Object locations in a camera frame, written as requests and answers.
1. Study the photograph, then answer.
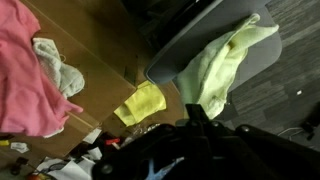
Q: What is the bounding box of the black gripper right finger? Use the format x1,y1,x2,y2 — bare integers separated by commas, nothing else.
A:
199,105,241,148

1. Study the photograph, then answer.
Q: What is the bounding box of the yellow cleaning cloth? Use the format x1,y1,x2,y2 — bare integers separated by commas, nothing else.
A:
113,79,167,128

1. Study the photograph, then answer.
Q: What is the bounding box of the large brown cardboard box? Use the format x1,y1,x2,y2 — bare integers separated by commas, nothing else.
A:
0,0,138,160

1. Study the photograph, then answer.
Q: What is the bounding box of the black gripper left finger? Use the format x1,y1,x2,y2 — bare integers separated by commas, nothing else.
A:
184,103,205,134

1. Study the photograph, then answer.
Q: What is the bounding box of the light green towel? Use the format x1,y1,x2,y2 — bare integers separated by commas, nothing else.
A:
175,12,280,121

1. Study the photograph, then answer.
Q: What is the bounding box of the stack of white papers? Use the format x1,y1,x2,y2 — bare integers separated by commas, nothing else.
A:
35,146,104,180

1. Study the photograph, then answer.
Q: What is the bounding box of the pink shirt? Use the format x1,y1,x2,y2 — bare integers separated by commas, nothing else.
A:
0,0,84,139

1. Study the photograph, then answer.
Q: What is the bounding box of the grey office chair holding clothes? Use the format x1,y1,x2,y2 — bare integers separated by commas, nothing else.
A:
143,0,284,122

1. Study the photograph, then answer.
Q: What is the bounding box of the white knit towel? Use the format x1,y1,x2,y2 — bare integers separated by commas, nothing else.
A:
31,37,86,100

